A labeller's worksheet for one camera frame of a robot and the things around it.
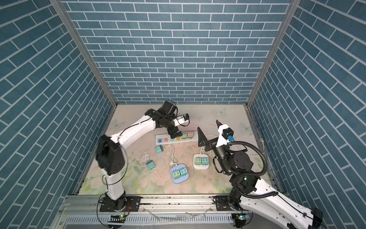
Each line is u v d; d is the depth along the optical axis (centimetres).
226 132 46
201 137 53
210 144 52
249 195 47
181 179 80
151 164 86
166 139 96
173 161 87
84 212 73
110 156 48
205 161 82
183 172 77
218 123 60
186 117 77
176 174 77
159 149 92
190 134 94
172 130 77
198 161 82
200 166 85
